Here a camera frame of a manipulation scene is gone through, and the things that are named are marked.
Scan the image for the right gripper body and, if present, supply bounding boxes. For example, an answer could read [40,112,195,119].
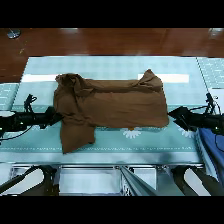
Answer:
[167,105,199,132]

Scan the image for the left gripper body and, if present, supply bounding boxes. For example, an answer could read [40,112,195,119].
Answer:
[38,106,64,130]

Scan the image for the brown T-shirt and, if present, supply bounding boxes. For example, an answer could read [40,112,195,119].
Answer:
[53,68,170,155]

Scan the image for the blue garment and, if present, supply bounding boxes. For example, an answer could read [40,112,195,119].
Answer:
[195,127,224,188]

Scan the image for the black cable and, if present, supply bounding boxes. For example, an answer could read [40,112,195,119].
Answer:
[189,105,210,112]
[0,124,35,142]

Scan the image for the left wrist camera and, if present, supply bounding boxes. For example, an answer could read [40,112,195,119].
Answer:
[23,93,38,114]

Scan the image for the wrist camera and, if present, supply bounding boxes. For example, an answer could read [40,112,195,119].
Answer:
[23,93,38,114]
[204,92,218,115]

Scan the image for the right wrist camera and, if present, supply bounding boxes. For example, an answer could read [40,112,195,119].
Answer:
[204,92,218,115]

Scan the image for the silver frame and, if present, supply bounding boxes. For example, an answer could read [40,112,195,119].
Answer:
[0,162,224,197]

